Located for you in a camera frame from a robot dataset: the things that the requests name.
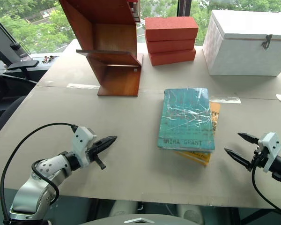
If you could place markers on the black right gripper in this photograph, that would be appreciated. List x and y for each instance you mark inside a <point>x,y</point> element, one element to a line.
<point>260,156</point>

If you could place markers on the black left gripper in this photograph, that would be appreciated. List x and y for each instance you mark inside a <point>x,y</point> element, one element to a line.
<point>93,154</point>

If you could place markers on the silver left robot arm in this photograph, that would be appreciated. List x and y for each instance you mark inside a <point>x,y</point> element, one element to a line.
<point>30,192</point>

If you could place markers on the yellow paperback book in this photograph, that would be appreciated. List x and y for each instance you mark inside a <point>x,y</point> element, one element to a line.
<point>196,158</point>

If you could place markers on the teal paperback book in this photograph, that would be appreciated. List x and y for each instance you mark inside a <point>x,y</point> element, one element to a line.
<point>186,117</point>

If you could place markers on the brown wooden bookshelf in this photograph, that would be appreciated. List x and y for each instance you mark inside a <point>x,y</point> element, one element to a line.
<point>112,35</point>

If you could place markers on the clear tape strip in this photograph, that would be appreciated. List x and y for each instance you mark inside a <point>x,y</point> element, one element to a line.
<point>83,86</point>
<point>226,99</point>

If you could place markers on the grey rounded shape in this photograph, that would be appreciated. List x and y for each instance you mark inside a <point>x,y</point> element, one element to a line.
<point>124,209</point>

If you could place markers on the grey robot torso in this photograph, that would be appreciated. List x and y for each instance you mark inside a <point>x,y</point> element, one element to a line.
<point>140,220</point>

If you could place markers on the white wooden chest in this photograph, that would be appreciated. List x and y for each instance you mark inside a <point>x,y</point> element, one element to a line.
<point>243,54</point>

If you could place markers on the small dark clips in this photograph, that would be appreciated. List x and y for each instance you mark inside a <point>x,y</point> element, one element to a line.
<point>48,59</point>

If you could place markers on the metal chest latch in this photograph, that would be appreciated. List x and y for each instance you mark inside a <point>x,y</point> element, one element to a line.
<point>266,42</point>

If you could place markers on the medium red box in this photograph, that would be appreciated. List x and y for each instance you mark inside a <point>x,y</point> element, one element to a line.
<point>172,57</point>

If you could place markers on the black office chair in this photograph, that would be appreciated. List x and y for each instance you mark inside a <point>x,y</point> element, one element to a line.
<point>7,98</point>

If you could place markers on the thin red box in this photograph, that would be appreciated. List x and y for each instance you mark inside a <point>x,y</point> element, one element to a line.
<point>169,45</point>

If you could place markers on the black monitor stand joint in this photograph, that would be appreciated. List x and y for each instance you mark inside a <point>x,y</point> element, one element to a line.
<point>19,50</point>

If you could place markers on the large red box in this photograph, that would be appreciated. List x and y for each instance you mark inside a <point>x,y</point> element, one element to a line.
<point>169,27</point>

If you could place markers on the grey monitor panel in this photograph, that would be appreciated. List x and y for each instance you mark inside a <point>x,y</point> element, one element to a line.
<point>2,39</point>

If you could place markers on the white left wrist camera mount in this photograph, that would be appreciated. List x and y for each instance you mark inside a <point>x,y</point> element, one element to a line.
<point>80,140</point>

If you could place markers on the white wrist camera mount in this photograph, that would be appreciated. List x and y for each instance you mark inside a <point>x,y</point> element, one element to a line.
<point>80,140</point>
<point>271,150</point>

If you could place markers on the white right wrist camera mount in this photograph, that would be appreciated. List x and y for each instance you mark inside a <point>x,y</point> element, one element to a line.
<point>271,150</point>

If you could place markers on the dark window frame post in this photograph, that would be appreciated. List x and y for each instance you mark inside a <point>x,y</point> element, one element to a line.
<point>185,7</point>

